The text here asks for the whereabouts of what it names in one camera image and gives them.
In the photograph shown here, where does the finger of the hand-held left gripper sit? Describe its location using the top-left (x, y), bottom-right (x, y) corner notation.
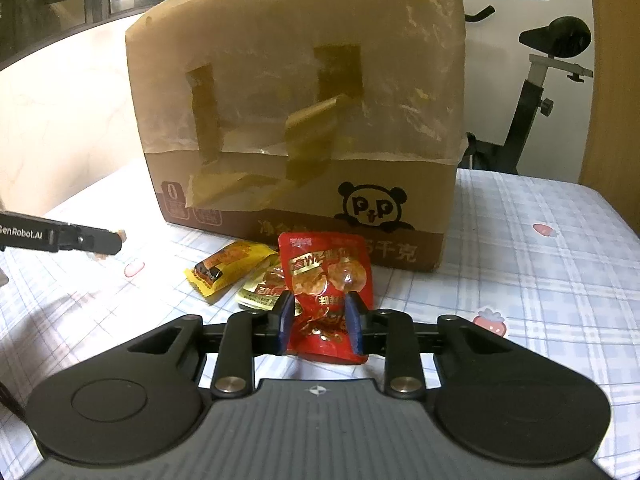
top-left (52, 221), bottom-right (126, 257)

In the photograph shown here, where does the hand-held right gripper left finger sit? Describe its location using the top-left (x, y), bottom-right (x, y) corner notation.
top-left (127, 290), bottom-right (296, 398)

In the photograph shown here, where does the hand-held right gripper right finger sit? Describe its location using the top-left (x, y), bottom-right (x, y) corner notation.
top-left (345, 291), bottom-right (506, 400)

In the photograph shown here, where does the gold snack packet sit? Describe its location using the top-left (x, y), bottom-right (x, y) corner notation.
top-left (235, 266), bottom-right (292, 313)

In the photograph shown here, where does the red snack packet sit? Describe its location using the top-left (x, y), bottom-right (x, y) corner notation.
top-left (277, 231), bottom-right (375, 365)

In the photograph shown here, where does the yellow snack packet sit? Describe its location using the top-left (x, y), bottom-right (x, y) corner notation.
top-left (185, 241), bottom-right (280, 306)

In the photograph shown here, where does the cardboard box with plastic liner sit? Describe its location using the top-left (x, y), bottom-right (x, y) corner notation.
top-left (124, 0), bottom-right (468, 273)

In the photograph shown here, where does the black exercise bike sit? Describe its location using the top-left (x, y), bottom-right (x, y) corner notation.
top-left (462, 5), bottom-right (596, 176)

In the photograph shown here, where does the wooden panel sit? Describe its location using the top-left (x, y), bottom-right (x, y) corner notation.
top-left (577, 0), bottom-right (640, 236)

